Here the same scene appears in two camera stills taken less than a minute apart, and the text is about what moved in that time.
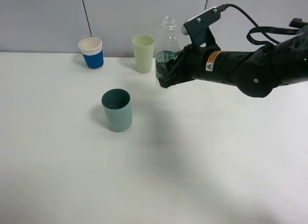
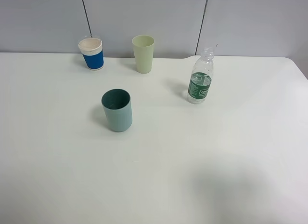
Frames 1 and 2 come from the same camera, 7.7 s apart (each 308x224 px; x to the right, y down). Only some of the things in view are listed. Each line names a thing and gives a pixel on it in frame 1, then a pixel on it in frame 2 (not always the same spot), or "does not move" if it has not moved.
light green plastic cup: (143, 46) does not move
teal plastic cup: (117, 104) does not move
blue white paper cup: (92, 49) does not move
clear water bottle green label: (168, 51) to (201, 77)
